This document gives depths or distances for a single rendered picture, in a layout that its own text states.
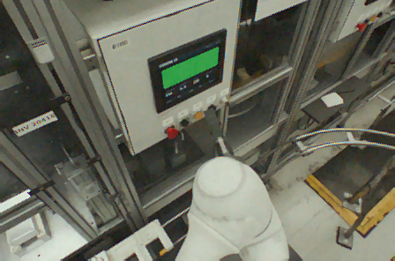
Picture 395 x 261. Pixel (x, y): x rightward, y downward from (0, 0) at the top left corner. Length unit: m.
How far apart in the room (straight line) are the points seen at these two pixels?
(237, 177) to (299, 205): 2.05
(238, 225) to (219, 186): 0.07
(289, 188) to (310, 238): 0.42
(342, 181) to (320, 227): 0.49
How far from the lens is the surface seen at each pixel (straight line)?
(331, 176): 2.66
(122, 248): 1.34
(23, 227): 1.34
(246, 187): 0.40
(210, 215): 0.42
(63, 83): 0.68
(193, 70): 0.80
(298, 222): 2.38
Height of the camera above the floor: 2.12
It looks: 50 degrees down
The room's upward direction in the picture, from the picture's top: straight up
